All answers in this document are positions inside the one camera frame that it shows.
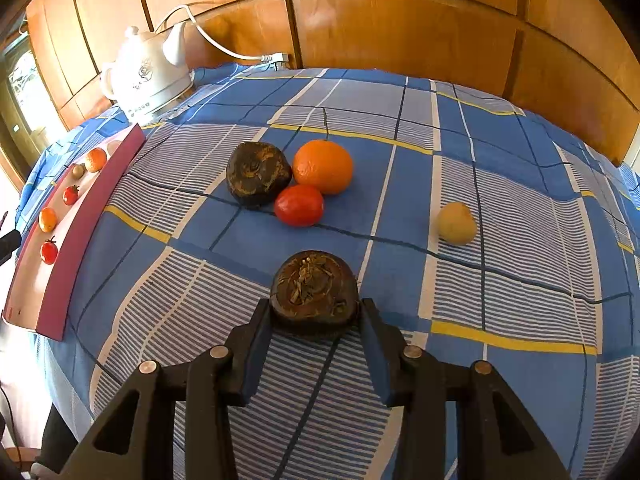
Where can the yellow longan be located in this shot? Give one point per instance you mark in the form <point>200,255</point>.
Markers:
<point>456,223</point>
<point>77,171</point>

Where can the small orange mandarin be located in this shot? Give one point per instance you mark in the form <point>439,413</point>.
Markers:
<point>48,220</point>

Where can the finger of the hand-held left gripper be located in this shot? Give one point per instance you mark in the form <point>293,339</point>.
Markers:
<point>9,245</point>

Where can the window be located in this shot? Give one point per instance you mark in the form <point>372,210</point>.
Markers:
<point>25,90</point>

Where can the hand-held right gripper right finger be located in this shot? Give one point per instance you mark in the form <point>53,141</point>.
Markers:
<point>380,360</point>

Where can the white power plug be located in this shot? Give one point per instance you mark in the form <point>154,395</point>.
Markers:
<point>277,58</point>

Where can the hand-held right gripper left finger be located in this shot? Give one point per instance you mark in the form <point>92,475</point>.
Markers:
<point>250,355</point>

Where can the white ceramic electric kettle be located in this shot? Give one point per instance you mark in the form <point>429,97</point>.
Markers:
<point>145,80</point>

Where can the blue plaid cloth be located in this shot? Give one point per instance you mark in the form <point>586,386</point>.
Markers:
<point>500,285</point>

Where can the large dark water chestnut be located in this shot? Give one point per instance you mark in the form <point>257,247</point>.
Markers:
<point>257,172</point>

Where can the small red cherry tomato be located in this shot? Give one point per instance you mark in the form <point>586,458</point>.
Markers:
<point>49,251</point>

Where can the wooden wardrobe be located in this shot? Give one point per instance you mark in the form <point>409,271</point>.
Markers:
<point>400,25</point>

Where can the pink cardboard tray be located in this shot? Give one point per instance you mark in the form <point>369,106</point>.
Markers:
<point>32,280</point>

